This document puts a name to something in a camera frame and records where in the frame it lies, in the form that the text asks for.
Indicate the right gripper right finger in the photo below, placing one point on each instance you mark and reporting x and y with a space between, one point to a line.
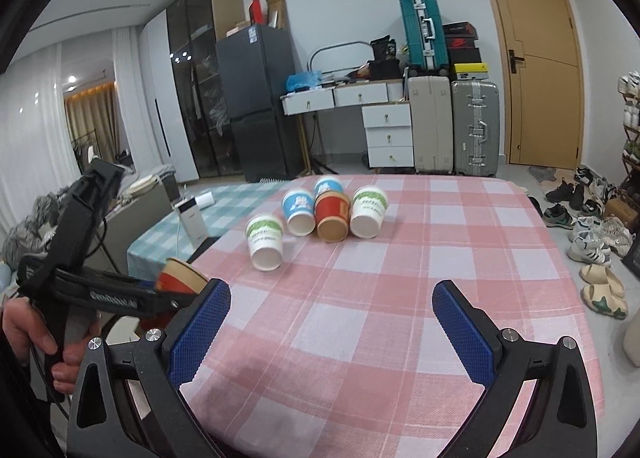
559 420

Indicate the shoe rack with shoes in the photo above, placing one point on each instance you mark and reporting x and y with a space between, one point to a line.
628 88

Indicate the wooden door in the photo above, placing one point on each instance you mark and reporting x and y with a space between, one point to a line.
543 83

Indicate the red paper cup lying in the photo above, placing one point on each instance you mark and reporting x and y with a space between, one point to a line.
331 210

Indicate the teal suitcase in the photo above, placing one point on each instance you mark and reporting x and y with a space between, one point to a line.
425 37

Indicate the black glass cabinet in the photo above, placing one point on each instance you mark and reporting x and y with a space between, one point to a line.
194 28

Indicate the blue white paper cup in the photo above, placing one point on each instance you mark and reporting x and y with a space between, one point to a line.
327 183

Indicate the silver suitcase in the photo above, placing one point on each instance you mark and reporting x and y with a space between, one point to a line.
476 122

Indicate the white drawer desk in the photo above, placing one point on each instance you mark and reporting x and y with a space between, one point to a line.
385 113

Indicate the black refrigerator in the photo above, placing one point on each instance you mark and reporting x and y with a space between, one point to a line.
254 65

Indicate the beige suitcase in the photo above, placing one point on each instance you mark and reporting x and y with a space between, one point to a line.
431 116

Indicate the red kraft paper cup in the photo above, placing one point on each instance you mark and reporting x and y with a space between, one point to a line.
181 277

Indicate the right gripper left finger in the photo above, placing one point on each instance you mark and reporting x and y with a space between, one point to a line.
128 401

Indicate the white green paper cup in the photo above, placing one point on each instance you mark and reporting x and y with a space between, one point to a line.
369 205

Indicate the white power bank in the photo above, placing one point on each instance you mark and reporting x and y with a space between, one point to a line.
191 219

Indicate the pink checkered tablecloth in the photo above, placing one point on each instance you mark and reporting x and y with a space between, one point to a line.
337 353

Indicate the beige slippers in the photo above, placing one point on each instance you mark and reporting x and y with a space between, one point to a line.
603 292

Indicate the person's left hand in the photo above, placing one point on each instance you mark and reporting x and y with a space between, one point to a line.
23 325

